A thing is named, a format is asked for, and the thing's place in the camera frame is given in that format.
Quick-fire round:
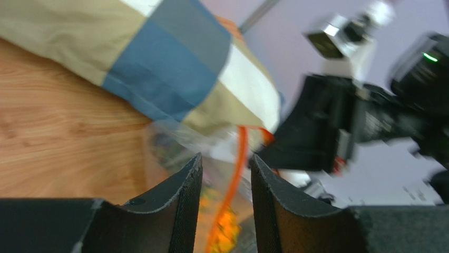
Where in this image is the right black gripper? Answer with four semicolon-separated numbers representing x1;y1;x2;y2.
256;75;425;173

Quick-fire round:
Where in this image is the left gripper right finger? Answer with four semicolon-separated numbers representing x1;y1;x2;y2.
249;155;448;252

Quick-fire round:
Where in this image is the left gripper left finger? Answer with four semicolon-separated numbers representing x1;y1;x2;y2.
1;153;202;252

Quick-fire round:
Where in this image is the clear orange zip bag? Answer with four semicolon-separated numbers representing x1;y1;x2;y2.
143;120;274;234

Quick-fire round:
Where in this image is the fake pineapple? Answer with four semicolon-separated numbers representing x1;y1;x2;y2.
194;186;241;252

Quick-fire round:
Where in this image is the blue beige checked pillow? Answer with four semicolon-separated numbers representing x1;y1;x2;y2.
1;1;281;134

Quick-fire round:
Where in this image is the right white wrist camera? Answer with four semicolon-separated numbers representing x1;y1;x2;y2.
304;1;395;87

